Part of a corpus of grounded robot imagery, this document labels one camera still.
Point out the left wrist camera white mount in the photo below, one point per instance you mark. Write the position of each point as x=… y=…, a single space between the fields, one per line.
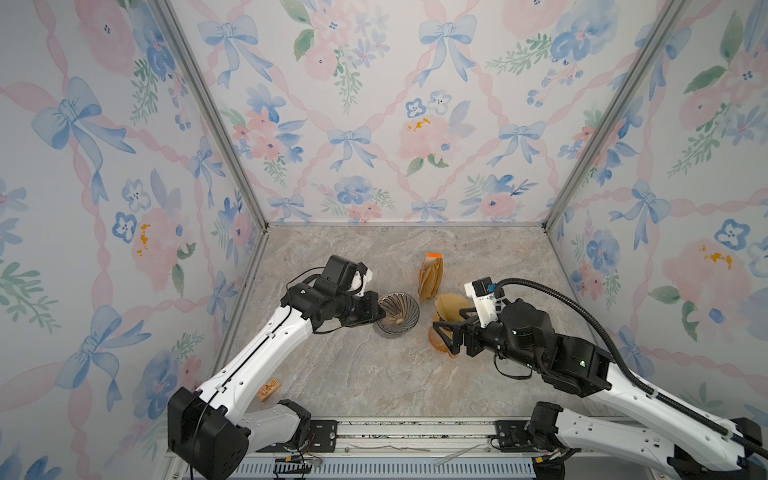
x=362 y=277

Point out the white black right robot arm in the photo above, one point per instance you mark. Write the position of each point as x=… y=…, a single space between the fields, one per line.
x=671 y=436

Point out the small wooden toy block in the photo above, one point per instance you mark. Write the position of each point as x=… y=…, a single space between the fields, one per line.
x=268 y=389

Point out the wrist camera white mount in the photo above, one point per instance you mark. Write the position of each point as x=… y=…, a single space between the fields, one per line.
x=482 y=294
x=362 y=277

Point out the aluminium mounting rail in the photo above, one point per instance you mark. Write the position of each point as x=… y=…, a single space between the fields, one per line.
x=405 y=448

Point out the brown paper coffee filter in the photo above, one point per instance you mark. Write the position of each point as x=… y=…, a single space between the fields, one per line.
x=448 y=307

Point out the grey glass dripper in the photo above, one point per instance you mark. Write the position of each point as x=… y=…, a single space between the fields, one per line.
x=401 y=309

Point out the orange glass carafe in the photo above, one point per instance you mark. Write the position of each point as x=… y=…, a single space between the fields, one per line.
x=438 y=344

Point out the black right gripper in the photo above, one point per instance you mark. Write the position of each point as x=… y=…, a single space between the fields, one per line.
x=472 y=328

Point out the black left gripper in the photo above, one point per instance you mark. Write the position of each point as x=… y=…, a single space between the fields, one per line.
x=372 y=305

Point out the clear grey glass carafe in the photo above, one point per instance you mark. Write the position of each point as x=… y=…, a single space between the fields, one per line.
x=392 y=332

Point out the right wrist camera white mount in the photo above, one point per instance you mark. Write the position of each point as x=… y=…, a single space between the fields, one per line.
x=482 y=294

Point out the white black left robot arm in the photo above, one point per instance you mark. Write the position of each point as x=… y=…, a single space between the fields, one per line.
x=211 y=428

